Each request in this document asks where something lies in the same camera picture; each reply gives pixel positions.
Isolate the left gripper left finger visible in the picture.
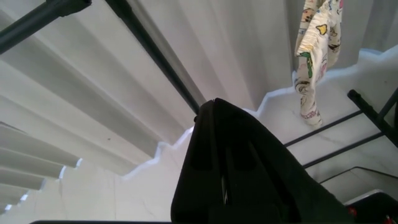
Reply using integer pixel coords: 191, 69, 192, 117
170, 99, 225, 222

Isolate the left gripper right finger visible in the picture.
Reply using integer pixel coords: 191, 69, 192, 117
223, 139, 285, 222

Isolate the black garment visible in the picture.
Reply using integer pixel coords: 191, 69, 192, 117
213, 98, 354, 224

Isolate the cream printed garment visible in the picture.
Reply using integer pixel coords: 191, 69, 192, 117
294, 0, 345, 128

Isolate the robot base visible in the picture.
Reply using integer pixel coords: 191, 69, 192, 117
318, 166, 398, 224

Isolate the black clothes rack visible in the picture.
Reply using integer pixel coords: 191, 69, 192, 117
0, 0, 398, 170

